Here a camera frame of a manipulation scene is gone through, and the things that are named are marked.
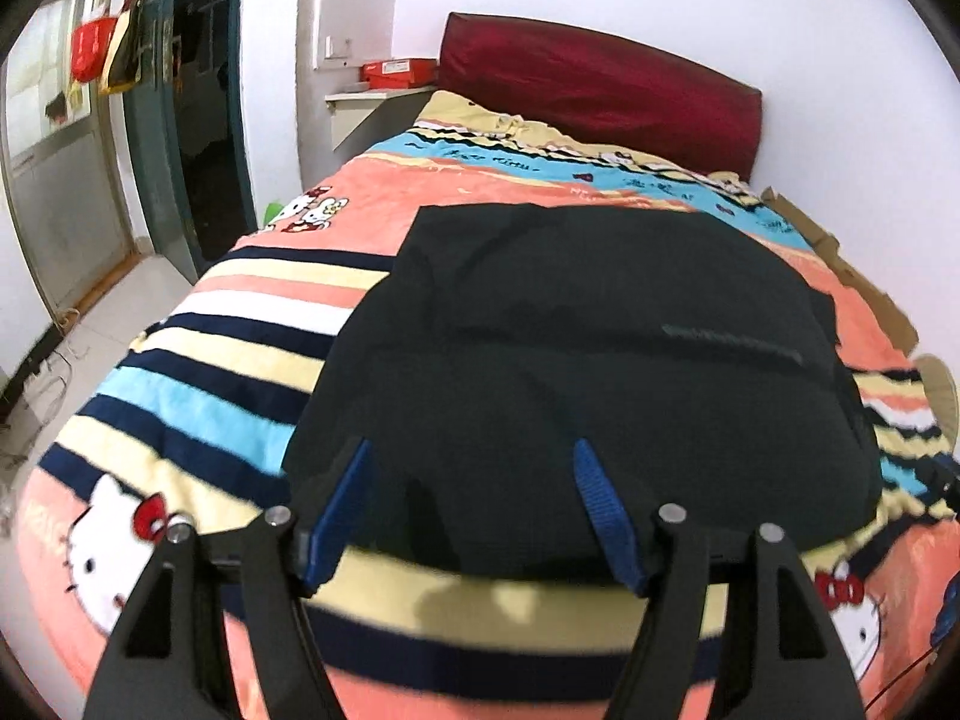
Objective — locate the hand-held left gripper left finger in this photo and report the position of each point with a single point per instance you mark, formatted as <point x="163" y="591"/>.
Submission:
<point x="341" y="517"/>

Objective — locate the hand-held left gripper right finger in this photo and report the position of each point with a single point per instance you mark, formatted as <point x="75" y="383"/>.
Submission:
<point x="611" y="525"/>

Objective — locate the black hooded puffer jacket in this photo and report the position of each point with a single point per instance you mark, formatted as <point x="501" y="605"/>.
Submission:
<point x="585" y="360"/>

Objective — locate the striped cartoon cat blanket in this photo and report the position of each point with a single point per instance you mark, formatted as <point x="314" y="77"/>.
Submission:
<point x="210" y="405"/>

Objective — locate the brown cardboard sheet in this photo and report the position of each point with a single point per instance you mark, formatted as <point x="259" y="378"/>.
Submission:
<point x="862" y="292"/>

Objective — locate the tan woven hand fan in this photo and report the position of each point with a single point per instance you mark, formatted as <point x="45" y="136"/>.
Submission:
<point x="941" y="390"/>

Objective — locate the dark green door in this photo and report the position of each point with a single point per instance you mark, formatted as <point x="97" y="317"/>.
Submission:
<point x="161" y="165"/>

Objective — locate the white bedside shelf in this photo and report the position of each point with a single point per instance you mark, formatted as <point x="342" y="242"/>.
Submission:
<point x="360" y="109"/>

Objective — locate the dark red headboard cushion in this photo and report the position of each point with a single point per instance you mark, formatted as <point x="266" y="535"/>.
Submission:
<point x="600" y="90"/>

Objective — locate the grey metal framed glass door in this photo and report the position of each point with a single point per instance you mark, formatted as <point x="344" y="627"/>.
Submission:
<point x="60" y="180"/>

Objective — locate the red flat box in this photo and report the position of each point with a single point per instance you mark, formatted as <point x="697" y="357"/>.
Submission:
<point x="397" y="73"/>

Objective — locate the dark gold hanging bag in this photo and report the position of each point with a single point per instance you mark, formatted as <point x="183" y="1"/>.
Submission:
<point x="124" y="52"/>

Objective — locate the red hanging bag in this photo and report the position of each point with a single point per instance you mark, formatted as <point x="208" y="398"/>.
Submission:
<point x="90" y="52"/>

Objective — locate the white wall switch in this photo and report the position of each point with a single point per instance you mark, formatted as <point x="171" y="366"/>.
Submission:
<point x="339" y="49"/>

